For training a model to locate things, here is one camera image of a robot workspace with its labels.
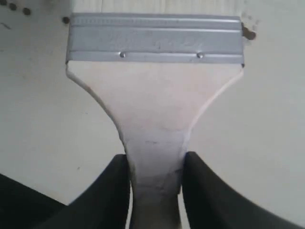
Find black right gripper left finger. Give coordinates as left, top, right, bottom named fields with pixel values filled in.
left=0, top=154, right=130, bottom=229

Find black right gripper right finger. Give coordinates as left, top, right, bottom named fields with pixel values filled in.
left=182, top=152, right=299, bottom=229

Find white bristle wooden paint brush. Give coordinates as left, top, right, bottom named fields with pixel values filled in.
left=66, top=0, right=245, bottom=229

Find scattered brown round pellets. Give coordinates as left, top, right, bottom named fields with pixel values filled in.
left=0, top=0, right=256, bottom=41

